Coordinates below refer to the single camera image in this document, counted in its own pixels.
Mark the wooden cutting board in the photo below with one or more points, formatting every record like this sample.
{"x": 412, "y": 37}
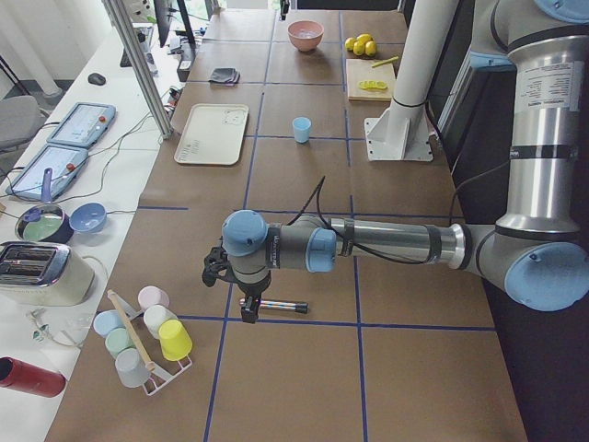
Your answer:
{"x": 358, "y": 70}

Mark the blue teach pendant far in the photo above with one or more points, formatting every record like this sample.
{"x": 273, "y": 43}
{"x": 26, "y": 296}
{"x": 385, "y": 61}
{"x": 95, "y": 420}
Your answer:
{"x": 83, "y": 125}

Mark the yellow knife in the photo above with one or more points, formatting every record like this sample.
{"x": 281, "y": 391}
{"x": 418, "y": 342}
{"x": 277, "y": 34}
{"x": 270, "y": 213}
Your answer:
{"x": 390, "y": 60}

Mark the lemon slice on board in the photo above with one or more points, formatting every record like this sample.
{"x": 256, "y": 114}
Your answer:
{"x": 366, "y": 85}

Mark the yellow cup on rack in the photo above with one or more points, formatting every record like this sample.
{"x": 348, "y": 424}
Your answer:
{"x": 175, "y": 342}

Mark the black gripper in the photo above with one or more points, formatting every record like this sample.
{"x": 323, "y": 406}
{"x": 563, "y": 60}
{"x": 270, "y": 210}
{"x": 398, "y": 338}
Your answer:
{"x": 250, "y": 288}

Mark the blue teach pendant near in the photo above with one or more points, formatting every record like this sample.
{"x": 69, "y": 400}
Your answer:
{"x": 66, "y": 162}

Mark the red cylinder container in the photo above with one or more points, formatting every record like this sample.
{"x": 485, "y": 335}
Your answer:
{"x": 24, "y": 377}

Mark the blue bowl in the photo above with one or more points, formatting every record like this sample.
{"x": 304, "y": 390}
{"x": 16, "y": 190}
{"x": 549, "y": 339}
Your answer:
{"x": 88, "y": 218}

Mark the pink bowl with ice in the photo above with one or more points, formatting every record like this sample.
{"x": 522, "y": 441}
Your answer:
{"x": 305, "y": 35}

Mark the striped metal muddler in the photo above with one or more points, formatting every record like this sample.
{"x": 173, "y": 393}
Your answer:
{"x": 297, "y": 307}

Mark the cream bear serving tray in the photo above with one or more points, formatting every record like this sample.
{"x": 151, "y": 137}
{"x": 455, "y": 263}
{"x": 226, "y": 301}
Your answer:
{"x": 212, "y": 135}

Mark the white cup on rack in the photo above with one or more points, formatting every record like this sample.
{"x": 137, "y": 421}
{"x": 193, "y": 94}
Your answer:
{"x": 155, "y": 316}

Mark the aluminium frame post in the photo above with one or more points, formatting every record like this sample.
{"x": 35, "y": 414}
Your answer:
{"x": 121, "y": 22}

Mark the cream toaster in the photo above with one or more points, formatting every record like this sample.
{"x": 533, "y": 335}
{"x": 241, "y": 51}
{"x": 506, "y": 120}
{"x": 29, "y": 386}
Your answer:
{"x": 44, "y": 274}

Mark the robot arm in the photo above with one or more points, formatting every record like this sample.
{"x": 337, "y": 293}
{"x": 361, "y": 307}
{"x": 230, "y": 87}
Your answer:
{"x": 531, "y": 252}

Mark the light blue plastic cup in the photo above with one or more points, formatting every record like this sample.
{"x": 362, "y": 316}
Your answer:
{"x": 301, "y": 129}

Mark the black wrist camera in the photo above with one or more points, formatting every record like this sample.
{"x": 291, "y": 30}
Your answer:
{"x": 216, "y": 266}

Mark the grey folded cloth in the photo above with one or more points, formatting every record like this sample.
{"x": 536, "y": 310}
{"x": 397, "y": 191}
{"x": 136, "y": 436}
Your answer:
{"x": 224, "y": 76}

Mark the whole yellow lemon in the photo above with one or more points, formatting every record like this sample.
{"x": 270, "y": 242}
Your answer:
{"x": 364, "y": 38}

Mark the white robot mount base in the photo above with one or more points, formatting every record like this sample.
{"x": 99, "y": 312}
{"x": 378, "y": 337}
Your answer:
{"x": 401, "y": 132}

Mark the grey cup on rack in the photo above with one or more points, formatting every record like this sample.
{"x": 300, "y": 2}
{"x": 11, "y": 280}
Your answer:
{"x": 131, "y": 368}

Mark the pink cup on rack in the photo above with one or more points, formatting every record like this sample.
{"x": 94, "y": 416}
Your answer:
{"x": 152, "y": 295}

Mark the black computer mouse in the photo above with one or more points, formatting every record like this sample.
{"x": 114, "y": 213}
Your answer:
{"x": 96, "y": 79}

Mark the blue teach pendant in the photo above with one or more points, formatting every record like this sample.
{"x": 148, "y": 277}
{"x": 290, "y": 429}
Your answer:
{"x": 66, "y": 162}
{"x": 83, "y": 125}

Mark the light blue rack cup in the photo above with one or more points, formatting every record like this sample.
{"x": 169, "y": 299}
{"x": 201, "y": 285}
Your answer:
{"x": 106, "y": 322}

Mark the grey office chair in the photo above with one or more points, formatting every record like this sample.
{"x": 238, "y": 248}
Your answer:
{"x": 21, "y": 119}

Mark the white wire cup rack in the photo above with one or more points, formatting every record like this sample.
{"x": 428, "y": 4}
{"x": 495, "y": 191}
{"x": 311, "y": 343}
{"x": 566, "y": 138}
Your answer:
{"x": 160, "y": 376}

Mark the green cup on rack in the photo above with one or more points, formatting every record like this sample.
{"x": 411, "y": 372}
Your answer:
{"x": 117, "y": 341}

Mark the blue saucepan with handle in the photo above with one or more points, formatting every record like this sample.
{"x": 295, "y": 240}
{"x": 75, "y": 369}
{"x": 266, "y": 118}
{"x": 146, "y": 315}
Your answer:
{"x": 46, "y": 221}

